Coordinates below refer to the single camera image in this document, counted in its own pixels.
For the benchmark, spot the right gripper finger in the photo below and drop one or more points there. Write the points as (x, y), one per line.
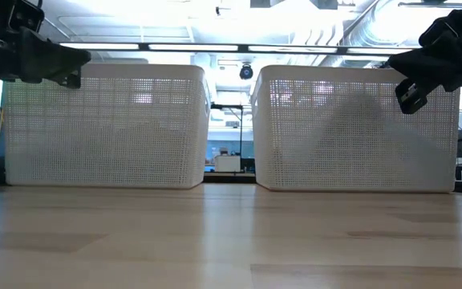
(413, 96)
(427, 62)

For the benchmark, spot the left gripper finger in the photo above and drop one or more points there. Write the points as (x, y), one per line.
(72, 80)
(50, 60)

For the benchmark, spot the white perforated plastic basket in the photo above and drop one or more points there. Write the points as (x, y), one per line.
(355, 132)
(106, 132)

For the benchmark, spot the dark ceiling vent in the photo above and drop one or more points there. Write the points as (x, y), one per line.
(327, 4)

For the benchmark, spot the small ceiling sprinkler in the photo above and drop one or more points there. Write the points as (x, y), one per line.
(217, 10)

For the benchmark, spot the white box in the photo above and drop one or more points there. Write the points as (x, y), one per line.
(227, 164)

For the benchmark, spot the silver ventilation duct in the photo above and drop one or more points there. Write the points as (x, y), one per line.
(379, 24)

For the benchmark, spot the round black overhead camera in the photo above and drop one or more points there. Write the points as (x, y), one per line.
(246, 72)

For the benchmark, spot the black overhead light rail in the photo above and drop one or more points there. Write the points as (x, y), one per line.
(243, 48)

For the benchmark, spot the black aluminium frame rail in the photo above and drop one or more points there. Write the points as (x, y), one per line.
(229, 178)

